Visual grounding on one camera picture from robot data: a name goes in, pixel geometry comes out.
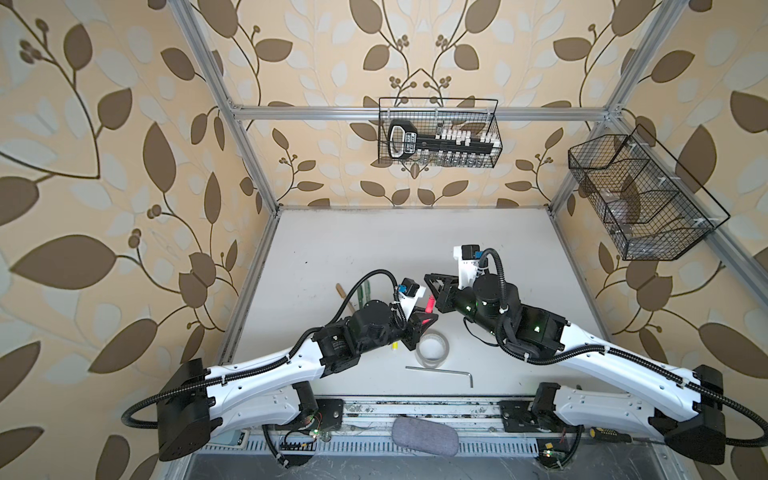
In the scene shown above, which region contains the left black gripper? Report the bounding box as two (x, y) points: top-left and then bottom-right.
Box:
(356, 302), (439, 356)

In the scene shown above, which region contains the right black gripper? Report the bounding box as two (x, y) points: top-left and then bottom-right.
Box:
(424, 273), (503, 341)

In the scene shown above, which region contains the pink highlighter pen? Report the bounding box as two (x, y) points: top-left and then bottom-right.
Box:
(422, 296), (436, 326)

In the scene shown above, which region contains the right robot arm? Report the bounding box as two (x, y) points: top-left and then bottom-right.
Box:
(424, 244), (767, 465)

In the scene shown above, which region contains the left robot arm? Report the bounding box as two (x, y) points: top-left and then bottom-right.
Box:
(121, 269), (439, 462)

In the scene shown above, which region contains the clear tape roll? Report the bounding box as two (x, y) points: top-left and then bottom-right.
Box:
(415, 329), (450, 369)

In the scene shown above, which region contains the metal hex key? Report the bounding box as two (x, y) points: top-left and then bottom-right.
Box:
(404, 366), (474, 389)

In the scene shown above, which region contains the grey fabric pouch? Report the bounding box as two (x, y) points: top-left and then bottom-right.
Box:
(391, 417), (460, 456)

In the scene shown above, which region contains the black socket holder tool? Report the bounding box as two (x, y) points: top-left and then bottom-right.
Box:
(384, 120), (502, 163)

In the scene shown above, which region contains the yellow black screwdriver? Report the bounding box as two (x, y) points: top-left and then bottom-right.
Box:
(589, 427), (632, 444)

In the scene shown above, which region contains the grey remote device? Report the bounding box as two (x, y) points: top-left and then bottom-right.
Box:
(209, 430), (250, 449)

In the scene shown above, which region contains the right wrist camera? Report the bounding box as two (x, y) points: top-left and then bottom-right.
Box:
(453, 244), (482, 289)

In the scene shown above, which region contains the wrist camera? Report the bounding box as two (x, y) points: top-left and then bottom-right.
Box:
(453, 244), (482, 289)
(397, 278), (426, 321)

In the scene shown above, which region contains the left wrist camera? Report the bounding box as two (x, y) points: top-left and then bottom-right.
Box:
(397, 278), (426, 321)

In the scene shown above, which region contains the back wire basket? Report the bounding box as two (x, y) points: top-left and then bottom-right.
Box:
(377, 96), (503, 169)

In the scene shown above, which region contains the wire basket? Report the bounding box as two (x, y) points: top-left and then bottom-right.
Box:
(568, 124), (731, 261)
(377, 96), (503, 169)

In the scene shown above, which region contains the right wire basket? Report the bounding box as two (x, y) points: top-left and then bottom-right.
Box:
(568, 124), (731, 261)

